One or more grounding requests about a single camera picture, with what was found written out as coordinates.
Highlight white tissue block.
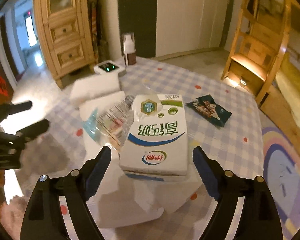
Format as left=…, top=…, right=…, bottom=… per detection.
left=70, top=73, right=120, bottom=108

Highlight long white paper sheet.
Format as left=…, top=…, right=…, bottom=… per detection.
left=78, top=90, right=203, bottom=229

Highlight rainbow round rug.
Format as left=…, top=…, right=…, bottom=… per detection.
left=262, top=127, right=300, bottom=239

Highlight wooden bunk bed stairs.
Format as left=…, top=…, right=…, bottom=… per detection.
left=221, top=0, right=292, bottom=105

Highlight white milk carton box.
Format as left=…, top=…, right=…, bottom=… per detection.
left=119, top=94, right=189, bottom=181

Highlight white digital clock device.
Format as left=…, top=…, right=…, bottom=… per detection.
left=94, top=60, right=126, bottom=77

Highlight white wardrobe with holes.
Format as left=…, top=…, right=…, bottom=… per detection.
left=117, top=0, right=234, bottom=58

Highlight wooden cabinet with drawers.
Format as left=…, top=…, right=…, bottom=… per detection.
left=33, top=0, right=96, bottom=88

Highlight clear plastic wrapper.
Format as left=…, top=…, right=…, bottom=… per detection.
left=79, top=84, right=162, bottom=151

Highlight dark green snack packet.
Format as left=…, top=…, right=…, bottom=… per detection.
left=186, top=94, right=232, bottom=127

